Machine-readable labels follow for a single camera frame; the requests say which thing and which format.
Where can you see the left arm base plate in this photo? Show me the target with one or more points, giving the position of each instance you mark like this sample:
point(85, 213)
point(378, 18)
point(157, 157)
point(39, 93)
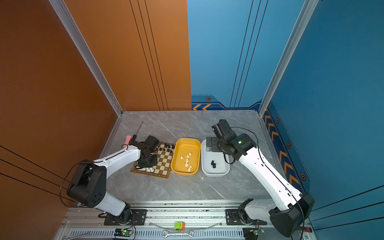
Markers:
point(129, 217)

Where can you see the aluminium right corner post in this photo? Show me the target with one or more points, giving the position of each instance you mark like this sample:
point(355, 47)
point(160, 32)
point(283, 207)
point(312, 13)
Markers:
point(301, 23)

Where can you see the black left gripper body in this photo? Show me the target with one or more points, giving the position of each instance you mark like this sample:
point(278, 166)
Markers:
point(152, 162)

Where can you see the silver wrench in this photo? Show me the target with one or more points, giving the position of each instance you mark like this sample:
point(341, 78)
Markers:
point(167, 234)

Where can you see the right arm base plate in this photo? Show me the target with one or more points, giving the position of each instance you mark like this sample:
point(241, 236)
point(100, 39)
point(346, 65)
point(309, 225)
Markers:
point(237, 217)

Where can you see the aluminium corner post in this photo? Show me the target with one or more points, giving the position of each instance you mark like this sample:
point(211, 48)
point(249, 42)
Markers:
point(75, 34)
point(301, 23)

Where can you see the yellow plastic tray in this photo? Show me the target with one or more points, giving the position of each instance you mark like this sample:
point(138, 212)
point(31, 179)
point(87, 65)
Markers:
point(184, 146)

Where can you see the green circuit board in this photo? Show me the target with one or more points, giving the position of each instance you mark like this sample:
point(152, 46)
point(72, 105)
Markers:
point(123, 233)

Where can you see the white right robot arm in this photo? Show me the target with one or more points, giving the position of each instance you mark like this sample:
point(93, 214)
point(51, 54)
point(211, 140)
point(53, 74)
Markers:
point(290, 208)

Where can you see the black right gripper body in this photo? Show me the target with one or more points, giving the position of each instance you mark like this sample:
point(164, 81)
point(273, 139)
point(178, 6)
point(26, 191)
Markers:
point(216, 145)

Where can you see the green orange small box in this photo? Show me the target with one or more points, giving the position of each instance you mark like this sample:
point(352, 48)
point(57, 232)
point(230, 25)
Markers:
point(179, 226)

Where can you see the brown chessboard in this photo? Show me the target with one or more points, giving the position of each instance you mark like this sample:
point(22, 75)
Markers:
point(163, 166)

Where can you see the white plastic tray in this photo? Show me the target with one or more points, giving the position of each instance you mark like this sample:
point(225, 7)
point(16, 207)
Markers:
point(222, 168)

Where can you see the white chess pieces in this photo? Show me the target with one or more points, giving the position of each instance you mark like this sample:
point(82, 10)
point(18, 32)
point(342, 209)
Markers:
point(187, 161)
point(149, 170)

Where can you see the white chess pieces on board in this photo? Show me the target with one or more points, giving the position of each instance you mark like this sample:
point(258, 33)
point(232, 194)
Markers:
point(149, 170)

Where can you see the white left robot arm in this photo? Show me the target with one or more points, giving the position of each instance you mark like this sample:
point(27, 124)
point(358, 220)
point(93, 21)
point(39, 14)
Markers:
point(89, 182)

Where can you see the black chess pieces on board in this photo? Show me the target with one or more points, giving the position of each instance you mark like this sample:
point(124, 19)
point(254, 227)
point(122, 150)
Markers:
point(166, 148)

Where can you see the aluminium left corner post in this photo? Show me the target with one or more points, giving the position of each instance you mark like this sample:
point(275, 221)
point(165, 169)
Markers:
point(75, 34)

